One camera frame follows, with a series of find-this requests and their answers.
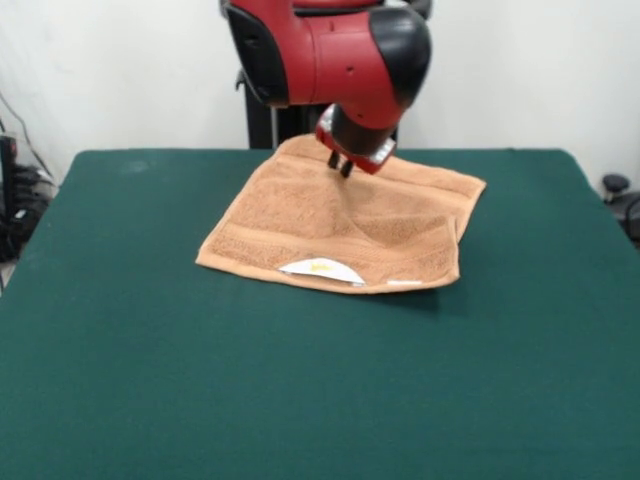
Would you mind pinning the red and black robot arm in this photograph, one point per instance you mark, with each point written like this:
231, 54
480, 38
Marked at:
340, 55

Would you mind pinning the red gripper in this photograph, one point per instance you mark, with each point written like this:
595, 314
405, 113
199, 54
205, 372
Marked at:
372, 160

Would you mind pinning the black equipment box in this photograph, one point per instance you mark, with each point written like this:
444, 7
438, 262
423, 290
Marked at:
9, 170

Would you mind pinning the tan terry towel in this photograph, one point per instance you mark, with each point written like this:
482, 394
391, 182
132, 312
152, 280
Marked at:
320, 220

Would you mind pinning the dark green table cloth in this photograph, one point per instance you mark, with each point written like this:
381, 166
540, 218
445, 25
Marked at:
150, 350

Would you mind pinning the black office chair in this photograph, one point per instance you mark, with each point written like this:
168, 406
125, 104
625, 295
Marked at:
622, 200

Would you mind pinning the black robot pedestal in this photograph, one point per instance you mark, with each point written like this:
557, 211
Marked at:
260, 125

